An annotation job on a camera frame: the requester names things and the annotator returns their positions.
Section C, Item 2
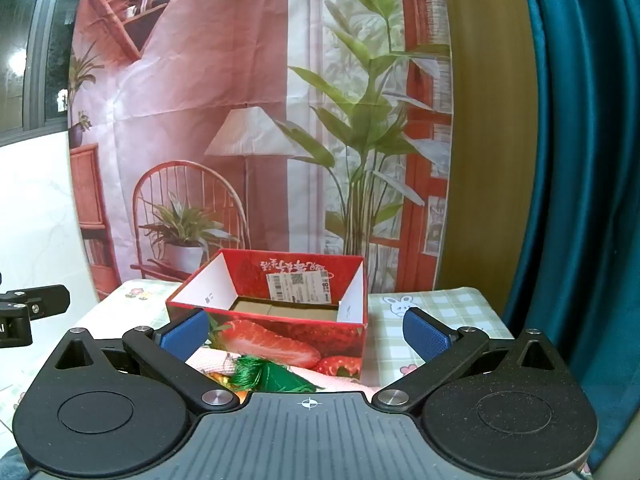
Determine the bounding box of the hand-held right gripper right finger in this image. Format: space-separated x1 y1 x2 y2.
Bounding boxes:
371 308 572 416

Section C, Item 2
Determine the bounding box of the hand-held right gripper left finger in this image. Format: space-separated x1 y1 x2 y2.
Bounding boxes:
47 309 241 414

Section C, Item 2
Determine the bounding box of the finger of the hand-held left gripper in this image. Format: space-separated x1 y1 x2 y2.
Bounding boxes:
0 284 71 320

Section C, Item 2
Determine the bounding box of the orange floral cloth pouch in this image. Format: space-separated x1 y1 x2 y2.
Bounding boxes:
206 369 250 405

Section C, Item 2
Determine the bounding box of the green tassel ornament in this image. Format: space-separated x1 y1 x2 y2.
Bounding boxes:
226 354 317 394

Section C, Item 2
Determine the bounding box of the red strawberry print cardboard box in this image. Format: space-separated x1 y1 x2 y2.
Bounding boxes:
165 248 370 378

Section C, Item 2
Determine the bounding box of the green checked bunny tablecloth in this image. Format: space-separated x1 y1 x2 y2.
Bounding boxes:
0 280 517 433

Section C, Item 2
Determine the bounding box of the blue clothing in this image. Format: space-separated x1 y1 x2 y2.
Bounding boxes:
0 455 32 480

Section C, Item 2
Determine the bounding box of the printed room scene backdrop cloth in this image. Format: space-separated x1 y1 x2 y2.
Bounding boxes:
66 0 455 302

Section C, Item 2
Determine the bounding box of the teal curtain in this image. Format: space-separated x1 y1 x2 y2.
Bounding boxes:
500 0 640 476

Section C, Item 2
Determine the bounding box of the window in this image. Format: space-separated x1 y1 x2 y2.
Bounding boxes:
0 0 92 147

